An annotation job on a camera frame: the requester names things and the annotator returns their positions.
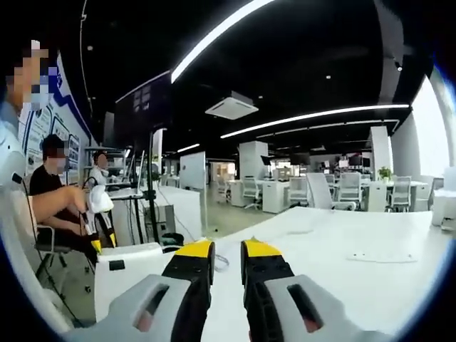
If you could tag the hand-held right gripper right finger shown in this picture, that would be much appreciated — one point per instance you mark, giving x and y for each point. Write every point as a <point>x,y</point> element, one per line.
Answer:
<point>306,310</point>

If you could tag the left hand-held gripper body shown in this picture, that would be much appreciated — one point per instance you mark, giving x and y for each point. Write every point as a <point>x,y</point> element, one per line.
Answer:
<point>100,200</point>

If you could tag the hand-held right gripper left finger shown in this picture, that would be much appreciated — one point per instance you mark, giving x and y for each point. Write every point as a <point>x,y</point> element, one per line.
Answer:
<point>149,306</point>

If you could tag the short ceiling light strip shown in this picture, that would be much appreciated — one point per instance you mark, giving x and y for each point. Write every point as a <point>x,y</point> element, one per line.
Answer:
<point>188,147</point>

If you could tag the long ceiling light strip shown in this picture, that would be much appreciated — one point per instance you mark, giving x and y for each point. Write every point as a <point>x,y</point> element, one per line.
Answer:
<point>213,35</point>
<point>320,114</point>

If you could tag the person's left hand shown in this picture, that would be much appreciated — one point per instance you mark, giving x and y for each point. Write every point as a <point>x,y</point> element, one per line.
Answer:
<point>76,201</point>

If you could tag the small black rectangular block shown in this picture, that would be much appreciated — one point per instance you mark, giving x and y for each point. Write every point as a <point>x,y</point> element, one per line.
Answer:
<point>117,265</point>

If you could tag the white metal shelf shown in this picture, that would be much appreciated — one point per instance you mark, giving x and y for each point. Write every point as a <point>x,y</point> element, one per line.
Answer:
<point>119,167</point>

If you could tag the white table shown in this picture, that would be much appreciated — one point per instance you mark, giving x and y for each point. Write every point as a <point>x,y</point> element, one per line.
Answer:
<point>356,295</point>

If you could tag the white panel desk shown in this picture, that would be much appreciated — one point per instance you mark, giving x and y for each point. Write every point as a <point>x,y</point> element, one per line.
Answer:
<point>185,210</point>

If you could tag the whiteboard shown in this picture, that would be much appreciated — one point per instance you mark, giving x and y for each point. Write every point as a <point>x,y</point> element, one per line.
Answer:
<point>192,171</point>

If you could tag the white worn device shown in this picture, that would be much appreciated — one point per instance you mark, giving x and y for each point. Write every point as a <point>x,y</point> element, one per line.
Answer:
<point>10,156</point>

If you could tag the large dark monitor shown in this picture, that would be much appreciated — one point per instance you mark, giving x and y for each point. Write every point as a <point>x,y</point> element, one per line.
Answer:
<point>146,107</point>

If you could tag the row of white office chairs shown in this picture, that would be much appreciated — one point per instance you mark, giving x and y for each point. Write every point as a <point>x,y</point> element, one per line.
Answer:
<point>349,189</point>

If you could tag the green potted plant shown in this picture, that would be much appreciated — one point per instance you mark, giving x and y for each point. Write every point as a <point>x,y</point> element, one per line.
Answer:
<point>384,174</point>

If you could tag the ceiling air conditioner unit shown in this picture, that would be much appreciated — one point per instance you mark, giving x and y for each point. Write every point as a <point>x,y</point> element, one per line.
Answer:
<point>231,107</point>

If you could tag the white printer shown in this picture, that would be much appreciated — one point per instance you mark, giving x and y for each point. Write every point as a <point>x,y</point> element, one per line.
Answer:
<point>443,210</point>

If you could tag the grey metal frame chair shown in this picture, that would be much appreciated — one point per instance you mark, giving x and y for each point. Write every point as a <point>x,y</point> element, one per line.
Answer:
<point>53,248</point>

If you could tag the wall poster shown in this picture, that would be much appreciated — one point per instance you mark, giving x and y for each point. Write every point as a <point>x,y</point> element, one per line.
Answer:
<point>42,124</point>

